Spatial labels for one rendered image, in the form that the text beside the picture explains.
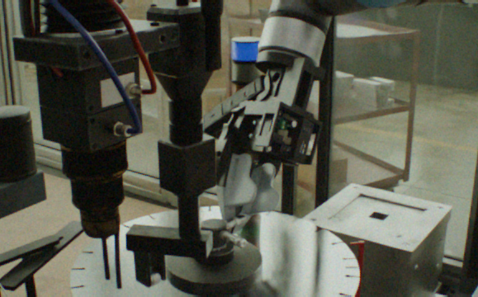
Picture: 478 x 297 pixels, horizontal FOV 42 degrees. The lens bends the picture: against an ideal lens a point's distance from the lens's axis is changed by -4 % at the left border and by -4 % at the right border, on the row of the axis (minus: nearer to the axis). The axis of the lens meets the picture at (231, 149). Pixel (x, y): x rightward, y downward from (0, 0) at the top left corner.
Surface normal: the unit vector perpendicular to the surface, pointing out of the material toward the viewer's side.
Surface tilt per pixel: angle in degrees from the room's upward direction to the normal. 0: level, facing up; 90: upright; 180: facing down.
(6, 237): 0
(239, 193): 64
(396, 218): 0
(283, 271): 0
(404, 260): 90
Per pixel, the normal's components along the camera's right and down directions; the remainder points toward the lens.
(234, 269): 0.05, -0.92
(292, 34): -0.07, -0.17
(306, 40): 0.43, 0.00
